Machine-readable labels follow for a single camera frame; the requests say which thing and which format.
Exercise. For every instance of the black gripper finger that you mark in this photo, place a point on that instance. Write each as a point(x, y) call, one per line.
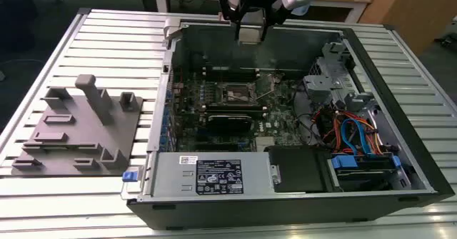
point(274, 17)
point(223, 6)

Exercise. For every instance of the silver CPU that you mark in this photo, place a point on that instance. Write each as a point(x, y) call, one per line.
point(249, 35)

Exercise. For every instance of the black expansion slot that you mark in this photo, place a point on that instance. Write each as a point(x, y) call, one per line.
point(213, 146)

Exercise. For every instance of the metal drive cage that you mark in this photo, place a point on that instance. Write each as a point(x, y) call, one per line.
point(332, 70)

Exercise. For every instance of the green motherboard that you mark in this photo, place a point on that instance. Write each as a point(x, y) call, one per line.
point(282, 121)

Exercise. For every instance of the wooden cabinet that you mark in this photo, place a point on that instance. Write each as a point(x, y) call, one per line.
point(420, 14)

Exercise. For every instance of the silver chipset heatsink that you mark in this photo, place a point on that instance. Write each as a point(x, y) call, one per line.
point(265, 140)

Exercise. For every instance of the hard disk in blue carrier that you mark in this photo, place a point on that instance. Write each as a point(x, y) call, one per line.
point(343, 162)

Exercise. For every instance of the grey parts rack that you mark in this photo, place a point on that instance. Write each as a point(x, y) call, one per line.
point(81, 142)

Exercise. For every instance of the silver power supply unit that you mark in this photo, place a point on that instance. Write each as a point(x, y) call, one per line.
point(167, 174)

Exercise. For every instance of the blue plastic latch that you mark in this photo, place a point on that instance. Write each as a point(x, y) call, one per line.
point(128, 177)

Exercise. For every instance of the black PC case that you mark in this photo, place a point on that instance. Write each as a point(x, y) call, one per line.
point(249, 215)

